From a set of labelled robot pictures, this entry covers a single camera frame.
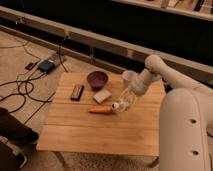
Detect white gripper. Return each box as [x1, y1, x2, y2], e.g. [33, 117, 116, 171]
[130, 74, 152, 96]

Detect white plastic bottle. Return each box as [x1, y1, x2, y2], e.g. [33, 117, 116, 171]
[111, 95, 135, 113]

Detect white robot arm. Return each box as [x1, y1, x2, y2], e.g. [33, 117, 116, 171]
[131, 55, 213, 171]

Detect white sponge block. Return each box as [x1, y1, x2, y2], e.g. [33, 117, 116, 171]
[93, 89, 111, 103]

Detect purple bowl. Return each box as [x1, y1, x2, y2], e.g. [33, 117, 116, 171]
[87, 71, 108, 90]

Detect orange carrot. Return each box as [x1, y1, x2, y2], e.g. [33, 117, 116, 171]
[88, 106, 112, 114]

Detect wooden table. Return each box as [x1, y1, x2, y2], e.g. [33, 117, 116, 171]
[37, 73, 165, 156]

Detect black rectangular remote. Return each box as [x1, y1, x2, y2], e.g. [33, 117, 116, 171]
[71, 84, 84, 101]

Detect small black adapter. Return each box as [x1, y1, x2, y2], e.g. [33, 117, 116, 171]
[25, 62, 37, 71]

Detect black floor cable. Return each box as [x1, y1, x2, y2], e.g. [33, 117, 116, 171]
[0, 71, 54, 114]

